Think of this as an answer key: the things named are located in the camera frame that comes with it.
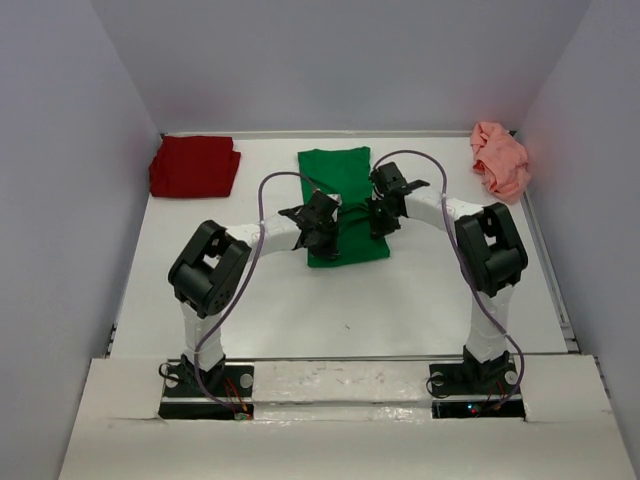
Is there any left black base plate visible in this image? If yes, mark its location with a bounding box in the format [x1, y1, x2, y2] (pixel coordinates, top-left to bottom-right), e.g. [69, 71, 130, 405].
[158, 361, 255, 421]

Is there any pink t shirt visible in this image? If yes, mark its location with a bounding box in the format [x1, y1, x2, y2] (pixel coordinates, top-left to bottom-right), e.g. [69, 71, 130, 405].
[470, 121, 531, 205]

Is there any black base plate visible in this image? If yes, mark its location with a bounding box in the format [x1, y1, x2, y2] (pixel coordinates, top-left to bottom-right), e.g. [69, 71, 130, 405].
[425, 363, 526, 420]
[158, 361, 255, 421]

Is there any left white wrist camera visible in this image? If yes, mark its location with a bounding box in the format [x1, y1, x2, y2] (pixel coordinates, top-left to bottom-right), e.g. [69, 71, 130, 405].
[327, 193, 342, 205]

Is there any folded red t shirt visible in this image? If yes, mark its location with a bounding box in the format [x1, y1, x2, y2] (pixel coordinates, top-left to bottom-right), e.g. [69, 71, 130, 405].
[149, 135, 241, 199]

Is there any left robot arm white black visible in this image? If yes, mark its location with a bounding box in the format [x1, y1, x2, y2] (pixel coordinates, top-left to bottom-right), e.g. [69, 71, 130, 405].
[168, 190, 341, 395]

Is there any aluminium rail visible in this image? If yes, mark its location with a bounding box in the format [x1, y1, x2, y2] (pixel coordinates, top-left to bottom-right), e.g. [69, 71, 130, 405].
[225, 352, 581, 363]

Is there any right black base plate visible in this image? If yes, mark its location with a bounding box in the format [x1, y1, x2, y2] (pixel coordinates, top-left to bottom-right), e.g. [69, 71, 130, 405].
[425, 363, 526, 420]

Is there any green t shirt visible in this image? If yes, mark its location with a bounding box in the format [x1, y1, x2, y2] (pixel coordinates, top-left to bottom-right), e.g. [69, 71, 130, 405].
[297, 146, 390, 269]

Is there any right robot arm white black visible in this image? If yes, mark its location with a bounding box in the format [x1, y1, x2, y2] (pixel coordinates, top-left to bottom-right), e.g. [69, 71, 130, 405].
[367, 162, 528, 399]

